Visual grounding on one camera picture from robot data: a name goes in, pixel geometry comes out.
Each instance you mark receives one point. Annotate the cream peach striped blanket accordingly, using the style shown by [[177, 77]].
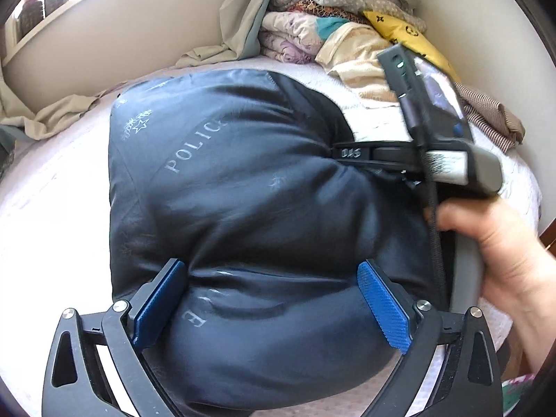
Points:
[[351, 54]]

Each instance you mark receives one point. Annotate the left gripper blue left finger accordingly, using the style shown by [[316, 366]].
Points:
[[154, 304]]

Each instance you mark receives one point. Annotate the brown checked cloth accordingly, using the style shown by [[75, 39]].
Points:
[[494, 119]]

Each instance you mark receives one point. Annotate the person's right hand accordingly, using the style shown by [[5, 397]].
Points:
[[510, 249]]

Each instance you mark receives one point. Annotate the dark navy padded jacket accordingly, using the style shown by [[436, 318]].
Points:
[[231, 173]]

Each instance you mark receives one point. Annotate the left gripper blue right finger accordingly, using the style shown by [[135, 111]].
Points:
[[392, 307]]

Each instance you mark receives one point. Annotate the yellow pillow with black crosses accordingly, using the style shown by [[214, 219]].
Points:
[[399, 31]]

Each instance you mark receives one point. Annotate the leopard print folded fabric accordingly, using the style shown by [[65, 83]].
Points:
[[313, 8]]

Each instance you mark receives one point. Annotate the white quilted bed cover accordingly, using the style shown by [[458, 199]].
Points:
[[55, 221]]

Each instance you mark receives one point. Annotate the purple floral folded quilt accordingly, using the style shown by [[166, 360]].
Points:
[[295, 37]]

